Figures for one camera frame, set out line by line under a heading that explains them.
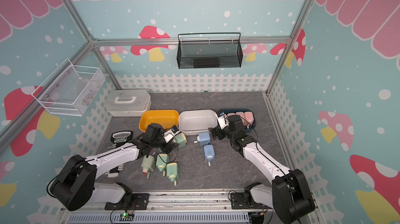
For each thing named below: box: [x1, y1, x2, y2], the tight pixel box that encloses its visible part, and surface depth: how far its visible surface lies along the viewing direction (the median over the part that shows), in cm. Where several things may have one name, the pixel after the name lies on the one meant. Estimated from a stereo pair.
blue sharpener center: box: [203, 144, 216, 167], surface depth 85 cm
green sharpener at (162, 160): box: [155, 153, 170, 177], surface depth 81 cm
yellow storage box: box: [138, 109, 180, 133], surface depth 105 cm
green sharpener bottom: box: [166, 162, 180, 186], surface depth 79 cm
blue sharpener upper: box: [196, 131, 211, 147], surface depth 91 cm
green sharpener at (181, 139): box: [173, 132, 187, 149], surface depth 90 cm
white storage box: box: [178, 109, 218, 136], surface depth 105 cm
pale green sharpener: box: [140, 154, 157, 179], surface depth 81 cm
